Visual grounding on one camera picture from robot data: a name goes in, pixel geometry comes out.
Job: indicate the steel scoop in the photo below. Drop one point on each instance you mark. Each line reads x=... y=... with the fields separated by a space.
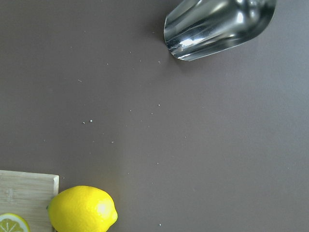
x=199 y=28

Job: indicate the yellow lemon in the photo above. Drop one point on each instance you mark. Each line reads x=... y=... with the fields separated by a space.
x=82 y=209

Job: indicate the bamboo cutting board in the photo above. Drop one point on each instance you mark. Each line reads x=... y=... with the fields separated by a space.
x=28 y=195

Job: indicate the lemon half slice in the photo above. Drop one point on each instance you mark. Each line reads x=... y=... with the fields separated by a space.
x=13 y=223

